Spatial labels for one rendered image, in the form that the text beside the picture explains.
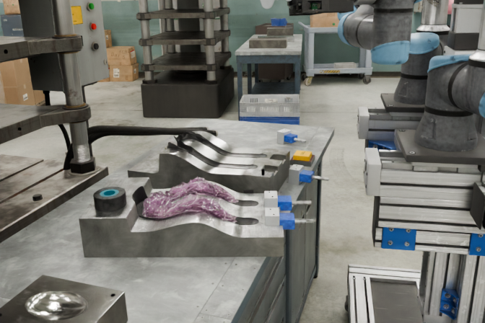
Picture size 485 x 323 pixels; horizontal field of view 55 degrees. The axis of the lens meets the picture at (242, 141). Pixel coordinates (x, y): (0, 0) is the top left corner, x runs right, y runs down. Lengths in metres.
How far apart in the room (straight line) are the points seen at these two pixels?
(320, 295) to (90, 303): 1.61
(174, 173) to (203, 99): 3.94
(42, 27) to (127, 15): 6.48
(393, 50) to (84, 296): 0.78
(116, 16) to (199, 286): 7.57
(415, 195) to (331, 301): 1.21
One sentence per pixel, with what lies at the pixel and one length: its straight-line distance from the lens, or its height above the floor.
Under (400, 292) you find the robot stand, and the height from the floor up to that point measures 0.21.
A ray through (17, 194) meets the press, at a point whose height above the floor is 0.78.
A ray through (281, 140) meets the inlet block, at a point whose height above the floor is 0.82.
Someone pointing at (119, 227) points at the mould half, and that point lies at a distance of 1.21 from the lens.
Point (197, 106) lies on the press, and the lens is 5.50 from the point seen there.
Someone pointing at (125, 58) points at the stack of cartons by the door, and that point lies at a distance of 8.08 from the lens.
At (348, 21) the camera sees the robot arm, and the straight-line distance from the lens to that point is 1.12.
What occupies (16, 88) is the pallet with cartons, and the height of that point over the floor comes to 0.43.
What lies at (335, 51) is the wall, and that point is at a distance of 7.93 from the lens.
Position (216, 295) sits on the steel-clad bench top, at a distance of 1.08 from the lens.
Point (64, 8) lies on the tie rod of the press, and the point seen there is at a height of 1.38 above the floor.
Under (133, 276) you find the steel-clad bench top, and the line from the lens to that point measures 1.17.
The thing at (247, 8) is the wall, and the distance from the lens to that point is 7.91.
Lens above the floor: 1.43
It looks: 18 degrees down
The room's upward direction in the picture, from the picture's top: 1 degrees counter-clockwise
